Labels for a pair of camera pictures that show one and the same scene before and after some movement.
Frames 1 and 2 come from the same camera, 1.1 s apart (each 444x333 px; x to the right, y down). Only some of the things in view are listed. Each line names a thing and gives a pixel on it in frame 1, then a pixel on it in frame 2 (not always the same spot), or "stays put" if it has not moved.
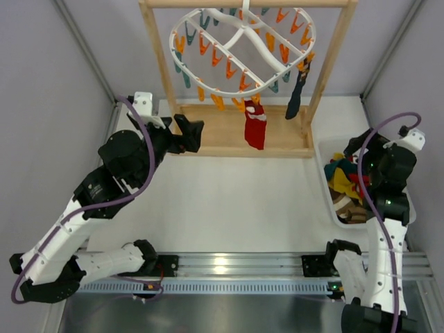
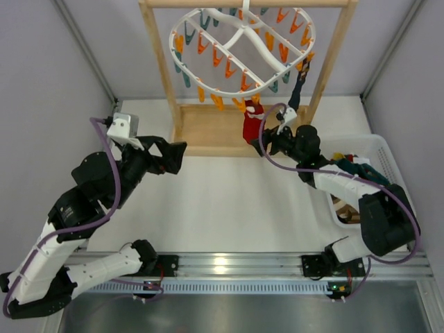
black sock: x=293 y=103 stays put
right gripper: x=363 y=146 to x=275 y=139
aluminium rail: x=254 y=266 stays put
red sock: x=255 y=125 stays put
